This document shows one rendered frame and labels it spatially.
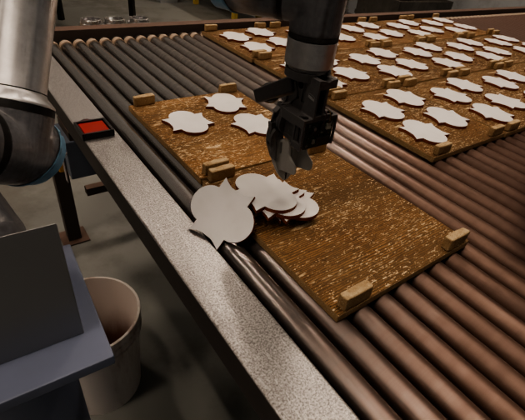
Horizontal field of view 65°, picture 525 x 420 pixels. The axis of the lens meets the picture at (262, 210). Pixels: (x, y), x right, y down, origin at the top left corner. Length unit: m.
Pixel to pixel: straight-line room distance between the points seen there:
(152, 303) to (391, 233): 1.26
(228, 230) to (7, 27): 0.46
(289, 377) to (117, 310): 1.05
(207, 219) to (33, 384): 0.36
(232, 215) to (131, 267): 1.33
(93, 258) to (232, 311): 1.51
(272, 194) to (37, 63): 0.44
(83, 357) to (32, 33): 0.49
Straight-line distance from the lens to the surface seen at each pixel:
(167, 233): 0.76
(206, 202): 0.76
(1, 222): 0.60
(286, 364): 0.59
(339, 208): 0.84
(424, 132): 1.25
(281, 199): 0.75
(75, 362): 0.66
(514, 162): 1.31
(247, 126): 1.09
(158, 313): 1.82
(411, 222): 0.86
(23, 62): 0.76
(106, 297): 1.53
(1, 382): 0.68
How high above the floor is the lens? 1.40
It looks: 36 degrees down
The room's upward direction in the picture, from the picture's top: 7 degrees clockwise
